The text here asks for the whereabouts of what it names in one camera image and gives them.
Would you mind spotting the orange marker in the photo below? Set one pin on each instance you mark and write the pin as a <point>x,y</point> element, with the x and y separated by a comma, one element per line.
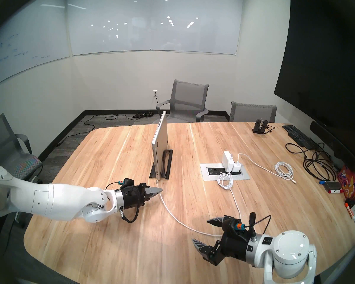
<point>349,211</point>

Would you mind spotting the small white USB charger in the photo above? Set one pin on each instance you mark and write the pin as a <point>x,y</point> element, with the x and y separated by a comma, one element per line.
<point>236,167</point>

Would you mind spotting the black controller charging dock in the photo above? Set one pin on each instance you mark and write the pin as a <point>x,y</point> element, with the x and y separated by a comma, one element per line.
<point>260,126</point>

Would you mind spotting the glass whiteboard with blue writing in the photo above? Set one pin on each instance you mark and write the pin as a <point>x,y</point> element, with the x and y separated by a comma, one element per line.
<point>23,43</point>

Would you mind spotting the black soundbar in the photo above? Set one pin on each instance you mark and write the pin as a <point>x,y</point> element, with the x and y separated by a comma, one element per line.
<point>334,144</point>

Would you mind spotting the grey mesh office chair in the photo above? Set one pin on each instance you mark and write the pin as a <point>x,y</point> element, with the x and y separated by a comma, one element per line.
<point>6,150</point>
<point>189,94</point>
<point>251,113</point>

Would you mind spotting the colourful tissue box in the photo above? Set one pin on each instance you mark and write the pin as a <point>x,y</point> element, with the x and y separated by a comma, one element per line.
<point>349,182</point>

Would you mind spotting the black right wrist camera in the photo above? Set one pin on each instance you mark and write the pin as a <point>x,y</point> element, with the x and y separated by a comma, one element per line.
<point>239,227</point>

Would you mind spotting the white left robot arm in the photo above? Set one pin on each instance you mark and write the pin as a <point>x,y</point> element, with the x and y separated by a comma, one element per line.
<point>56,200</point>

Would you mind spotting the black keyboard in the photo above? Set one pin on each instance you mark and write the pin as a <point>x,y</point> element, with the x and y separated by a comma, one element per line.
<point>297,135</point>

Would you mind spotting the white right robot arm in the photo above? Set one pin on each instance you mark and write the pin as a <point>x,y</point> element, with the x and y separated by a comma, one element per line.
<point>293,248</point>

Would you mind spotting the wide glass whiteboard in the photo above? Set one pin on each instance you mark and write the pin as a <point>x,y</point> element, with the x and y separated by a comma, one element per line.
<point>153,26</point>

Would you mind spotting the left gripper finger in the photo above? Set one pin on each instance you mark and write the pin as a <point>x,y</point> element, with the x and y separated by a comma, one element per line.
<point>146,188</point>
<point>153,193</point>

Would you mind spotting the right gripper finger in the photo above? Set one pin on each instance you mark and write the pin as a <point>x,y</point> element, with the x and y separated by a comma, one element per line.
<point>205,251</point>
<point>222,222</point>

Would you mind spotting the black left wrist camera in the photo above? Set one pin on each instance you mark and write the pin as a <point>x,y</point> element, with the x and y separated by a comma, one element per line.
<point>127,182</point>

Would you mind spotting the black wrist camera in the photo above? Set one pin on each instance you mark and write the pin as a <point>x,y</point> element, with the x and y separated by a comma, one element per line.
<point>239,227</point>
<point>127,182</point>

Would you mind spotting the silver table power outlet box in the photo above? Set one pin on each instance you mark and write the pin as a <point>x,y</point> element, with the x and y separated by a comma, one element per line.
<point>204,168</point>

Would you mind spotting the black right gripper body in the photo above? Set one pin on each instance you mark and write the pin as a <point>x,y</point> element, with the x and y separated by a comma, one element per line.
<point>233,245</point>

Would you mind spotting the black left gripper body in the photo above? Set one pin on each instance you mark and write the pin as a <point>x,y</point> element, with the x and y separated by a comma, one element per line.
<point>131,197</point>

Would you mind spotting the large white power adapter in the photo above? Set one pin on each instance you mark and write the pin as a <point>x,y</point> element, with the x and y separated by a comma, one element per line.
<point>226,160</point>

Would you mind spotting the large black TV screen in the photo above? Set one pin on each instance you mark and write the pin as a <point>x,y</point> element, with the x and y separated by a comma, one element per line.
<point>328,64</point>

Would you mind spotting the silver MacBook laptop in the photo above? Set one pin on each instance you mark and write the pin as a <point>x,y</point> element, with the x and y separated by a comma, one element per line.
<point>159,144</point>

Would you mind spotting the black vertical laptop stand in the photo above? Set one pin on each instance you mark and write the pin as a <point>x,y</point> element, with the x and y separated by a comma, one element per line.
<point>153,174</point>

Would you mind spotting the red whiteboard marker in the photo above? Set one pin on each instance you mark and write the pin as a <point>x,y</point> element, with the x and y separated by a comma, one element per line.
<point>335,191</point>

